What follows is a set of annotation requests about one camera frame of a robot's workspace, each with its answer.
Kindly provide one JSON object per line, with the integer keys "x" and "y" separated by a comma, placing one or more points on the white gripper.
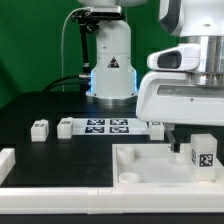
{"x": 169, "y": 97}

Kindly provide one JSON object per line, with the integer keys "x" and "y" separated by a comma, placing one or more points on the white square tabletop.
{"x": 156, "y": 164}

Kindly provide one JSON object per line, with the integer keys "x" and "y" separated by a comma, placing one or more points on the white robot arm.
{"x": 193, "y": 21}

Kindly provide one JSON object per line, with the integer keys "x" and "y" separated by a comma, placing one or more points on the white U-shaped obstacle fence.
{"x": 121, "y": 198}

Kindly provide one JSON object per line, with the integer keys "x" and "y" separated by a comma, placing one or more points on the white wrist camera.
{"x": 184, "y": 57}

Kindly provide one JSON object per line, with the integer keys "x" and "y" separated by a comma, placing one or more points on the white marker base plate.
{"x": 109, "y": 126}

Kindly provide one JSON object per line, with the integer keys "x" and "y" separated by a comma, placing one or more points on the black camera on stand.
{"x": 88, "y": 19}

